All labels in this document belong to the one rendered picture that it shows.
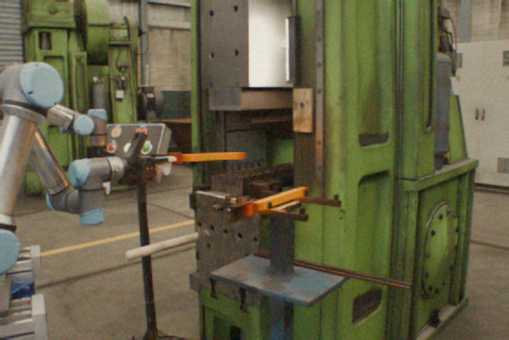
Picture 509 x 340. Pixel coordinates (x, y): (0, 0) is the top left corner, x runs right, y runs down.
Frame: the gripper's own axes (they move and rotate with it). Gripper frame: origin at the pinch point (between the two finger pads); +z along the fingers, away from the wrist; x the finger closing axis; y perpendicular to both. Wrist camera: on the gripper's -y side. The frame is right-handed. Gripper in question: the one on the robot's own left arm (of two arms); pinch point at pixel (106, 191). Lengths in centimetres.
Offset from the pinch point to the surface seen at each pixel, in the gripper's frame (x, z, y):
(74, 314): -84, 93, 15
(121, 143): -29.1, -17.7, -12.8
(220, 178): 16.7, -4.2, -46.7
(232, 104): 25, -36, -49
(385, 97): 48, -39, -112
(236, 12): 28, -74, -50
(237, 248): 34, 22, -46
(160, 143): -13.7, -18.0, -28.7
